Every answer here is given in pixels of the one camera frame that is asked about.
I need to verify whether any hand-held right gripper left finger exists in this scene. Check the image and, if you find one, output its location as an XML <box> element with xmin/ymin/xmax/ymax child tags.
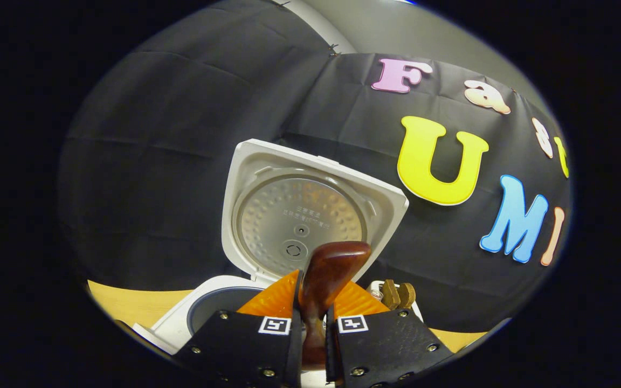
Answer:
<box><xmin>173</xmin><ymin>269</ymin><xmax>304</xmax><ymax>388</ymax></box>

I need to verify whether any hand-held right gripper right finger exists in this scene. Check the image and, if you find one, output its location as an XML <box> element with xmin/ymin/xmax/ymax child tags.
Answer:
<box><xmin>324</xmin><ymin>280</ymin><xmax>454</xmax><ymax>388</ymax></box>

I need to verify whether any brown wooden spoon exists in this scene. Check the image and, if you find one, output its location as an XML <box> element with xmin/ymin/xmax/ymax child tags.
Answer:
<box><xmin>300</xmin><ymin>241</ymin><xmax>372</xmax><ymax>370</ymax></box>

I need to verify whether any white rice cooker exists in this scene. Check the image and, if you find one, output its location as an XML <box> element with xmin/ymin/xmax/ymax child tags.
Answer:
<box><xmin>133</xmin><ymin>139</ymin><xmax>409</xmax><ymax>356</ymax></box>

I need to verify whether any white toaster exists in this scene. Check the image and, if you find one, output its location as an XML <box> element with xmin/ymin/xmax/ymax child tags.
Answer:
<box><xmin>367</xmin><ymin>280</ymin><xmax>424</xmax><ymax>322</ymax></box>

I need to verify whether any black backdrop cloth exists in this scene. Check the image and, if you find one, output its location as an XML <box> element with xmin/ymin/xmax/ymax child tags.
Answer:
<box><xmin>57</xmin><ymin>0</ymin><xmax>572</xmax><ymax>332</ymax></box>

